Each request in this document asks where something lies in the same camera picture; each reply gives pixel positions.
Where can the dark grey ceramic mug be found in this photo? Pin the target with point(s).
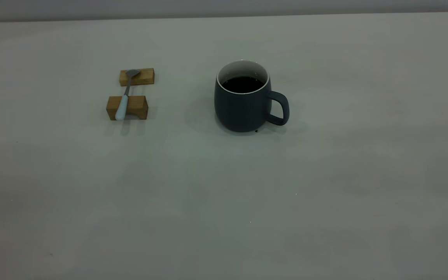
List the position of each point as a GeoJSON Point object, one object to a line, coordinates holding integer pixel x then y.
{"type": "Point", "coordinates": [239, 112]}

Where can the dark coffee liquid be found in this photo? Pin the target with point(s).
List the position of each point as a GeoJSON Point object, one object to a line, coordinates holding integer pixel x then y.
{"type": "Point", "coordinates": [243, 84]}

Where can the arched wooden block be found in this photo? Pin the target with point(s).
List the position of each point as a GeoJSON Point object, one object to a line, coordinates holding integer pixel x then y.
{"type": "Point", "coordinates": [138, 105]}

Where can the flat rectangular wooden block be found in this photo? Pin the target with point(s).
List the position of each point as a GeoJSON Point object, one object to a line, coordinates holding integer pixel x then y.
{"type": "Point", "coordinates": [146, 77]}

